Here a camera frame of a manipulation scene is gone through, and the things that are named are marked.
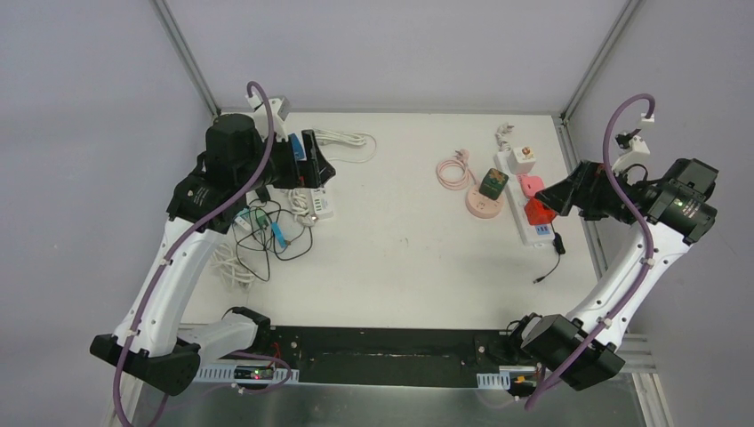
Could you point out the white multi-plug adapter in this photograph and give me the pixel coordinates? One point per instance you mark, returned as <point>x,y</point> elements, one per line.
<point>243,223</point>

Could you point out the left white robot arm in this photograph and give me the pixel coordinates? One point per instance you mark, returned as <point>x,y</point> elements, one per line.
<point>237,159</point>

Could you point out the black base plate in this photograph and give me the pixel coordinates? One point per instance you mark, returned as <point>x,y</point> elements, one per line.
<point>437,358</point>

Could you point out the white cube adapter orange sticker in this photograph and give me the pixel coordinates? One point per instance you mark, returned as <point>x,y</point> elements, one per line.
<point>521,160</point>

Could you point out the green patterned cube adapter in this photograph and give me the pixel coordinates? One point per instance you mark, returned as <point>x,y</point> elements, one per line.
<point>493,184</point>

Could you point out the pink round power strip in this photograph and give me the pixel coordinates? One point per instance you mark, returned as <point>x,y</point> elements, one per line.
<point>482,206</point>

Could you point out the red plug adapter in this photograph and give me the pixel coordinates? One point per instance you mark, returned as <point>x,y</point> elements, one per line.
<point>538,214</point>

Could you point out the green USB charger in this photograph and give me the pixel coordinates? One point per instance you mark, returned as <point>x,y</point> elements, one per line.
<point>261,218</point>

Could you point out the dark blue cube adapter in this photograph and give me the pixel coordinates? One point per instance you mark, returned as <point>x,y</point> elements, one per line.
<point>299,152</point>

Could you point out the white USB power strip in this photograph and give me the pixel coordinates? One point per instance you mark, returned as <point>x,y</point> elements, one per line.
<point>320,204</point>

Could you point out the white long power strip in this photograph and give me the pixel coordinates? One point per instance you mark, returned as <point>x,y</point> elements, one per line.
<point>531,235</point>

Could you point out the pink plug adapter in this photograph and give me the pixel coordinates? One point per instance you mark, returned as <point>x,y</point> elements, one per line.
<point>530,184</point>

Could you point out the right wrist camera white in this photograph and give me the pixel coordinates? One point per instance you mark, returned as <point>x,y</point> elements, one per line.
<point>633,146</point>

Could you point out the light blue plug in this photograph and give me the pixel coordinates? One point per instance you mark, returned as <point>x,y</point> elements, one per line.
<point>278,235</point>

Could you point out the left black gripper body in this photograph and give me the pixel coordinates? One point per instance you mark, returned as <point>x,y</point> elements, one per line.
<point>308,160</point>

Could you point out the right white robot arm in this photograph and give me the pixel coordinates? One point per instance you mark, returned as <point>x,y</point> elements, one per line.
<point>666,217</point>

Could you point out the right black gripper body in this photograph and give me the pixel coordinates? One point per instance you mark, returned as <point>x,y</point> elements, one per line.
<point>605,199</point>

